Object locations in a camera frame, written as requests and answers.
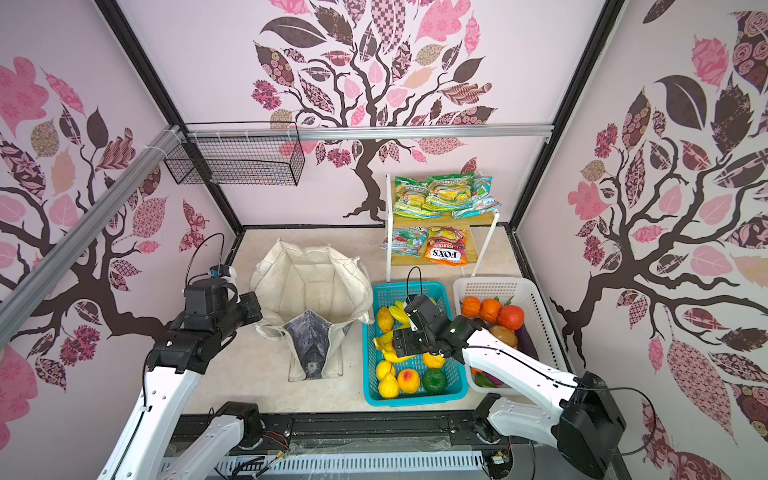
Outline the white plastic basket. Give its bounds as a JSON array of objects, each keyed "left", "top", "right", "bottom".
[{"left": 453, "top": 276, "right": 570, "bottom": 371}]

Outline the yellow bumpy fruit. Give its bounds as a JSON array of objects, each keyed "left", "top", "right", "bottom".
[{"left": 422, "top": 353, "right": 446, "bottom": 369}]

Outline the aluminium frame rail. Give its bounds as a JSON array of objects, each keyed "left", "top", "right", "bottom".
[
  {"left": 186, "top": 123, "right": 554, "bottom": 141},
  {"left": 1, "top": 125, "right": 182, "bottom": 345}
]

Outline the yellow-orange wrinkled fruit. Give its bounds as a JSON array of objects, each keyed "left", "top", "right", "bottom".
[{"left": 376, "top": 307, "right": 395, "bottom": 333}]

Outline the beige canvas tote bag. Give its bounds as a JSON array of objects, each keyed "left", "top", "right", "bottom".
[{"left": 250, "top": 240, "right": 374, "bottom": 382}]

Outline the black wire basket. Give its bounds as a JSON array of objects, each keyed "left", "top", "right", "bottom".
[{"left": 164, "top": 120, "right": 305, "bottom": 186}]

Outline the aluminium frame rail back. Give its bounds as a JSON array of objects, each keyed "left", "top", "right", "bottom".
[{"left": 186, "top": 123, "right": 554, "bottom": 141}]

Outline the teal candy bag right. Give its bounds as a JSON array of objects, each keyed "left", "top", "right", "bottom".
[{"left": 451, "top": 176, "right": 500, "bottom": 219}]

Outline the dark purple eggplant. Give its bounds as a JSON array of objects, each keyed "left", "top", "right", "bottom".
[{"left": 515, "top": 325, "right": 539, "bottom": 360}]

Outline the small yellow lemon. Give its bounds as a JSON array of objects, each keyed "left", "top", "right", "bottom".
[{"left": 375, "top": 360, "right": 397, "bottom": 381}]

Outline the brown potato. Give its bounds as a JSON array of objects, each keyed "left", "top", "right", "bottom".
[{"left": 490, "top": 325, "right": 518, "bottom": 349}]

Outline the teal plastic basket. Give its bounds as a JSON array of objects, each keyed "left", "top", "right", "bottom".
[{"left": 361, "top": 280, "right": 469, "bottom": 408}]

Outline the aluminium frame rail left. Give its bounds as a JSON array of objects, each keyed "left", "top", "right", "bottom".
[{"left": 1, "top": 125, "right": 182, "bottom": 345}]

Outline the orange Fox's candy bag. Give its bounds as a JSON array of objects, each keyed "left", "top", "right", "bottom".
[{"left": 424, "top": 226, "right": 467, "bottom": 266}]

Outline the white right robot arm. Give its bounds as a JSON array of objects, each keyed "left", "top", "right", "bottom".
[{"left": 393, "top": 295, "right": 626, "bottom": 479}]

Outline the yellow pear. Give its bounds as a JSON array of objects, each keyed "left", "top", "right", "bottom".
[{"left": 378, "top": 374, "right": 400, "bottom": 399}]

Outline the yellow-green candy bag middle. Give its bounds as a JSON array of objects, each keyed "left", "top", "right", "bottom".
[{"left": 424, "top": 172, "right": 474, "bottom": 212}]

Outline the yellow-green candy bag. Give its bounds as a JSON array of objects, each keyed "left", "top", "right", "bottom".
[
  {"left": 393, "top": 177, "right": 441, "bottom": 220},
  {"left": 424, "top": 172, "right": 474, "bottom": 212}
]

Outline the yellow banana bunch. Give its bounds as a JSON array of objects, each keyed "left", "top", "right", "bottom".
[
  {"left": 373, "top": 331, "right": 412, "bottom": 364},
  {"left": 388, "top": 301, "right": 411, "bottom": 328}
]

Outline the orange pumpkin left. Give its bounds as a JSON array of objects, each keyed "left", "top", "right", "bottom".
[{"left": 461, "top": 296, "right": 482, "bottom": 319}]

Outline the white wooden shelf rack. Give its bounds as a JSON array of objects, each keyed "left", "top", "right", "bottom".
[{"left": 385, "top": 174, "right": 500, "bottom": 282}]

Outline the green avocado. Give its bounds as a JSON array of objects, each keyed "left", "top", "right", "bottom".
[{"left": 421, "top": 368, "right": 448, "bottom": 395}]

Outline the white cable duct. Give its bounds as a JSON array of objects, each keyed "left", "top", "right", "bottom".
[{"left": 211, "top": 451, "right": 486, "bottom": 479}]

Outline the green mint candy bag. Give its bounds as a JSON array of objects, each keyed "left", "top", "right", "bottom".
[{"left": 392, "top": 227, "right": 428, "bottom": 257}]

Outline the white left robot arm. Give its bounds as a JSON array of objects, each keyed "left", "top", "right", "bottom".
[{"left": 98, "top": 277, "right": 264, "bottom": 479}]

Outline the yellow-green candy bag left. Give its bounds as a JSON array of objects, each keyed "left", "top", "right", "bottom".
[{"left": 393, "top": 177, "right": 441, "bottom": 220}]

